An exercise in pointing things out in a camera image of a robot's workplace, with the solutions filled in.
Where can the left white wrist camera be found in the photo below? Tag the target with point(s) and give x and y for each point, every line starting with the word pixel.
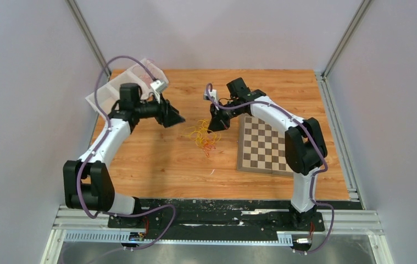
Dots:
pixel 157 88

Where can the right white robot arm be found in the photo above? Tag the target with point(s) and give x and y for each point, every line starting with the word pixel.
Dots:
pixel 305 148

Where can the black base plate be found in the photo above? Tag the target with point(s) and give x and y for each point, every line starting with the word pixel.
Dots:
pixel 200 219

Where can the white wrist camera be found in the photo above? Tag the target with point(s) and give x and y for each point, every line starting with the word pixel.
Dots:
pixel 157 88
pixel 212 96

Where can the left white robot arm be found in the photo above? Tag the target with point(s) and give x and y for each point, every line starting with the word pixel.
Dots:
pixel 87 182

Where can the wooden chessboard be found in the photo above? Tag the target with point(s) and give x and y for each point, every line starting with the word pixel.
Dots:
pixel 261 149

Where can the aluminium frame rail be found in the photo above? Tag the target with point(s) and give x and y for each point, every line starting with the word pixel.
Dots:
pixel 343 222

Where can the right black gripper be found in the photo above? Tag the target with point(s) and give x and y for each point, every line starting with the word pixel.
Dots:
pixel 219 122

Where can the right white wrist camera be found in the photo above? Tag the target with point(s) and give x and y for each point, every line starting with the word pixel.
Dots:
pixel 212 96

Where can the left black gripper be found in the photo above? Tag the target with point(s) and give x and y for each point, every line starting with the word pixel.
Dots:
pixel 166 115

